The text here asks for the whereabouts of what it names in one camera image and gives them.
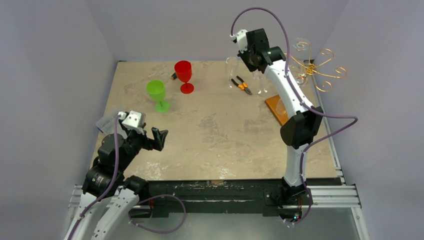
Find gold wire glass rack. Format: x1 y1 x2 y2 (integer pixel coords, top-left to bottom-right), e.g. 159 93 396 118
288 48 348 93

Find wooden rack base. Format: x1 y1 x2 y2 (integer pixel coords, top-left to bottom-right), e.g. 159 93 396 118
264 95 289 126

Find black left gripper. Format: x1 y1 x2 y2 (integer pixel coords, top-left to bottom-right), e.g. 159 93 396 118
117 118 167 171

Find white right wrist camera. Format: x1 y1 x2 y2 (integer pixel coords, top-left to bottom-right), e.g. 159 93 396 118
230 29 248 53

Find red plastic goblet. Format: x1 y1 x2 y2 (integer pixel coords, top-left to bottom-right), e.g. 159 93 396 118
174 60 194 94

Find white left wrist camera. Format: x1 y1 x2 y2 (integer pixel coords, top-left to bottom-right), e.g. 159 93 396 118
118 110 146 135

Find clear round wine glass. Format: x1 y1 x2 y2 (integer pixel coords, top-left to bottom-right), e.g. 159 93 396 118
293 37 312 64

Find green plastic goblet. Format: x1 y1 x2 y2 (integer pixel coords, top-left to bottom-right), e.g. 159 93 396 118
146 79 170 113

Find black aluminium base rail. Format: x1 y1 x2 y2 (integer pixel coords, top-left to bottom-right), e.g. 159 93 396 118
67 177 362 220

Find clear plastic screw box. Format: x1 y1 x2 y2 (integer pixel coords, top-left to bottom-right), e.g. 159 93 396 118
95 108 127 135

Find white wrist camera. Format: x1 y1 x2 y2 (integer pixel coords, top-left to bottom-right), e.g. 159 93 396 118
118 110 146 135
230 29 248 53

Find clear champagne flute with label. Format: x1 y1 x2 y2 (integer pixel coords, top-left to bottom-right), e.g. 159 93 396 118
275 98 287 116

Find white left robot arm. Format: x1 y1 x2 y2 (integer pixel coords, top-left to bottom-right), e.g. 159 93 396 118
64 127 169 240

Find clear tall flute glass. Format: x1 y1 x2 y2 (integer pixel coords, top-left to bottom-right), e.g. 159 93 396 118
225 56 239 89

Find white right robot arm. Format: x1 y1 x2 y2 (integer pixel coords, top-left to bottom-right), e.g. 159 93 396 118
231 28 323 204

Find orange black pliers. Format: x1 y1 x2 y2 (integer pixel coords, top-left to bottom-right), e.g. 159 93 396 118
230 75 252 95

